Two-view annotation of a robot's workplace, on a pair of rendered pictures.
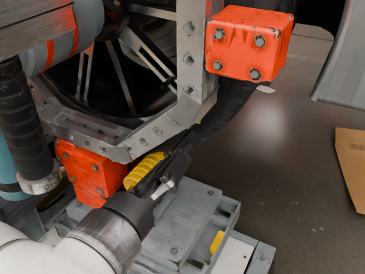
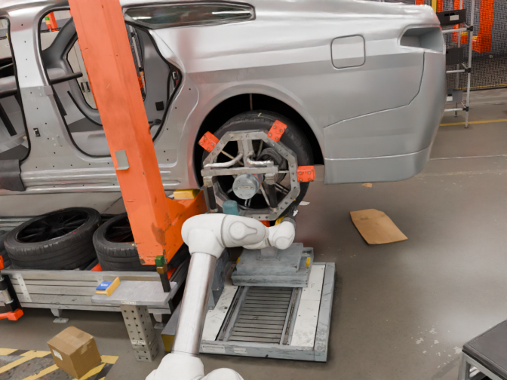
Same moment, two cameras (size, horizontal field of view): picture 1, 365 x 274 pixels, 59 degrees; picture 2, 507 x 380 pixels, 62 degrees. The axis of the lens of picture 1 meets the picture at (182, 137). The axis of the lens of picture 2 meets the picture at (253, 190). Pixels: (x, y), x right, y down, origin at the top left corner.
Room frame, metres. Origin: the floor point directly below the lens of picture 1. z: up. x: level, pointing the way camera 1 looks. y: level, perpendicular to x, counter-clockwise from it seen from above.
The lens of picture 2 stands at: (-1.71, 0.66, 1.70)
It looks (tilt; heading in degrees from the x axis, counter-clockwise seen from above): 22 degrees down; 348
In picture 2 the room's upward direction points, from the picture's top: 8 degrees counter-clockwise
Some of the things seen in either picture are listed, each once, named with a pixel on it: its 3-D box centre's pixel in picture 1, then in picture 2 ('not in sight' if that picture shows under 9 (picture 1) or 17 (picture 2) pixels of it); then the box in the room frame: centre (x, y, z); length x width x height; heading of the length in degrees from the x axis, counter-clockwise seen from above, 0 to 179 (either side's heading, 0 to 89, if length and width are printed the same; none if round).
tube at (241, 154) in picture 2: not in sight; (224, 154); (0.49, 0.34, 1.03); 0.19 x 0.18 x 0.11; 152
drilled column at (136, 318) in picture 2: not in sight; (139, 326); (0.33, 0.99, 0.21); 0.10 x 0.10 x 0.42; 62
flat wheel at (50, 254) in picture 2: not in sight; (57, 239); (1.37, 1.54, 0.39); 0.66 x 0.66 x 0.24
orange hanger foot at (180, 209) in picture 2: not in sight; (177, 203); (0.77, 0.64, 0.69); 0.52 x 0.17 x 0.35; 152
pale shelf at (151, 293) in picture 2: not in sight; (134, 292); (0.32, 0.97, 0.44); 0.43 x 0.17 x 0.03; 62
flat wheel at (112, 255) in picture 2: not in sight; (145, 239); (1.03, 0.90, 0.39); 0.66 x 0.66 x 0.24
